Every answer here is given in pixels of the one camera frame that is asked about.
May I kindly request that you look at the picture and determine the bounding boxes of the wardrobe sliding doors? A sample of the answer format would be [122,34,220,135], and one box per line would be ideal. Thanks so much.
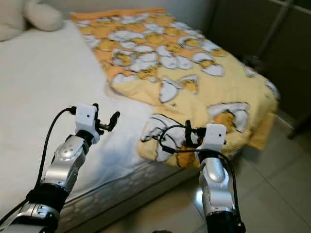
[207,0,311,122]

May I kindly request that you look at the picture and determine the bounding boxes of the beige plush toy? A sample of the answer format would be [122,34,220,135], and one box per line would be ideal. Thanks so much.
[0,0,64,42]

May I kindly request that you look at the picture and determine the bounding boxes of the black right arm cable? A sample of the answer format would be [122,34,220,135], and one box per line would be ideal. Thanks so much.
[157,125,242,214]

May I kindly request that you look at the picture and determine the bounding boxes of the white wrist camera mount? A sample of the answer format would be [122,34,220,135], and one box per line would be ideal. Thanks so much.
[202,123,227,153]
[74,104,100,144]

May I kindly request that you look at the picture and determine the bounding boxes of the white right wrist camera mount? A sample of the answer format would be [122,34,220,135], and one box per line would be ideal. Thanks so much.
[202,123,227,153]

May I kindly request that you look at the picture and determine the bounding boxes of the white bed mattress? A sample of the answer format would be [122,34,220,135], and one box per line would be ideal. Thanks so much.
[0,19,196,233]

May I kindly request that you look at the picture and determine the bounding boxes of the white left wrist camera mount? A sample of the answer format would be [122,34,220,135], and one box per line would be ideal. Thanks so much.
[74,104,100,144]

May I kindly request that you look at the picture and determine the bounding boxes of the yellow cartoon print blanket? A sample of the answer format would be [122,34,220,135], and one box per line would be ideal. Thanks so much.
[70,7,280,168]

